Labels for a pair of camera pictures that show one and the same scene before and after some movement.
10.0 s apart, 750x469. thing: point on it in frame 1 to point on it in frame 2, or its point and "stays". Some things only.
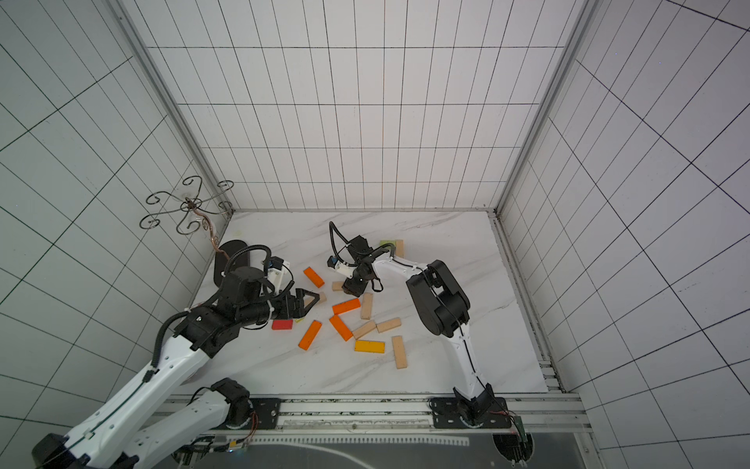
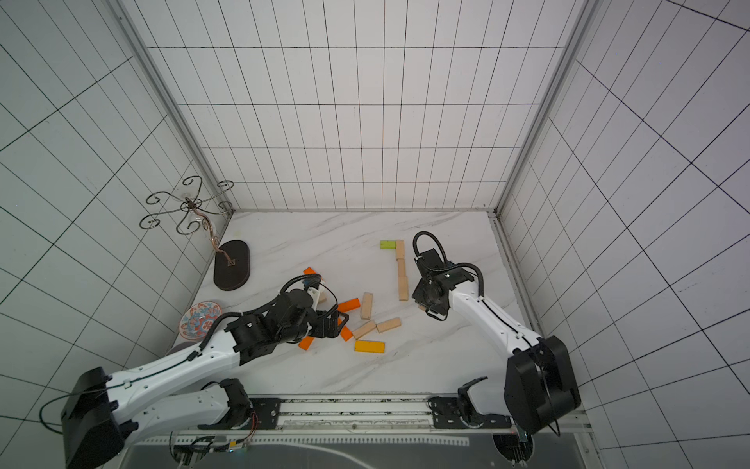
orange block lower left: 310,335 stays
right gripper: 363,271 to 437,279
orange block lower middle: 342,327 stays
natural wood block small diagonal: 363,329 stays
